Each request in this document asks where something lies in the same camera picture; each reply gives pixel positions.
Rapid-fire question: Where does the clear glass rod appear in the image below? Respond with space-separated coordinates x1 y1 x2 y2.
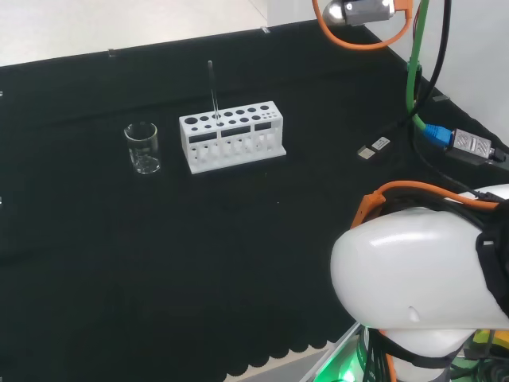
207 60 221 120

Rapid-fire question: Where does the white test tube rack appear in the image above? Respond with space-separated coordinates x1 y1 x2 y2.
178 100 288 175

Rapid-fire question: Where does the black bench cloth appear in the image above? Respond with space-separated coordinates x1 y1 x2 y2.
0 21 509 382

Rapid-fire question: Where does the small clear glass beaker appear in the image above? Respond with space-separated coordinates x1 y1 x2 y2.
123 122 162 175

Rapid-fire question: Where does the grey adapter box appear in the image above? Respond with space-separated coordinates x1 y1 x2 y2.
444 127 508 167

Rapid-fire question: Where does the orange cable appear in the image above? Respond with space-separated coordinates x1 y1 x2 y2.
311 0 417 52

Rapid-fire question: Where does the green cable with blue plug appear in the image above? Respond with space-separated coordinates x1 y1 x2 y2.
405 0 453 147

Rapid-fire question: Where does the silver camera housing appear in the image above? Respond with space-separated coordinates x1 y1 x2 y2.
322 0 399 28

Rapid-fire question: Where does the black cable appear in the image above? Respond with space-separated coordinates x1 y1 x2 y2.
381 0 453 138

